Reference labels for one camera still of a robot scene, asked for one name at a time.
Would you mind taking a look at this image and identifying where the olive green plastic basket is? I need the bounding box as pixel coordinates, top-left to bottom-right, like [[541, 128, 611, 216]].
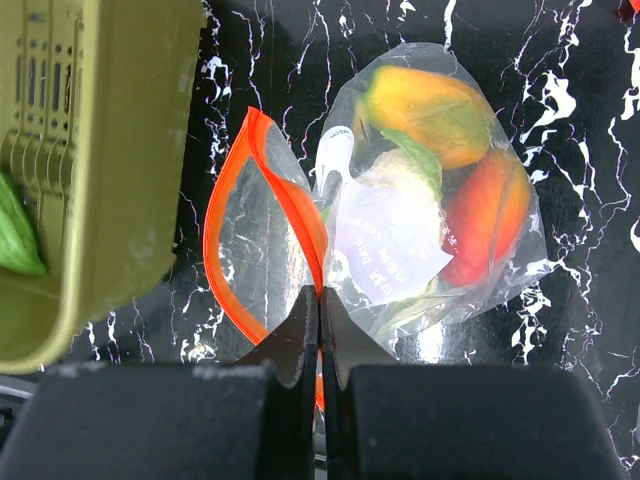
[[1, 1, 206, 374]]

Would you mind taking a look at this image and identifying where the red orange toy mango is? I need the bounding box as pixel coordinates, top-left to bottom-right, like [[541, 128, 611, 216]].
[[442, 149, 532, 287]]

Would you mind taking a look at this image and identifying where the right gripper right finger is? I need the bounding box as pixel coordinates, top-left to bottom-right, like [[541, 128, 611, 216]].
[[319, 288, 399, 479]]

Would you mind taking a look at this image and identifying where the clear red-zip bag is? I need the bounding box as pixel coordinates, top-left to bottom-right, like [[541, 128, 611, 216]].
[[203, 42, 549, 349]]

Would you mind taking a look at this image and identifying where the yellow green toy mango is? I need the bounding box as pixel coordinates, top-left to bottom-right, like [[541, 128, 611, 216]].
[[364, 65, 495, 169]]

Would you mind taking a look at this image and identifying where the green toy vegetable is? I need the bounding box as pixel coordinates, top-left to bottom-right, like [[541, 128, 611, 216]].
[[1, 173, 48, 277]]

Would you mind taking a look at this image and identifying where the white toy cauliflower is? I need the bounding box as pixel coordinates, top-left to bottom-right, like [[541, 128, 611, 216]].
[[329, 127, 446, 301]]

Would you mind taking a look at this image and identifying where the black marble pattern mat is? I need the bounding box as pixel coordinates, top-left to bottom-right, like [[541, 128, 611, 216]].
[[68, 1, 639, 478]]

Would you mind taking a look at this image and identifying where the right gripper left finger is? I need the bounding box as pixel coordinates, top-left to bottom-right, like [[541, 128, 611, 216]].
[[237, 286, 319, 479]]

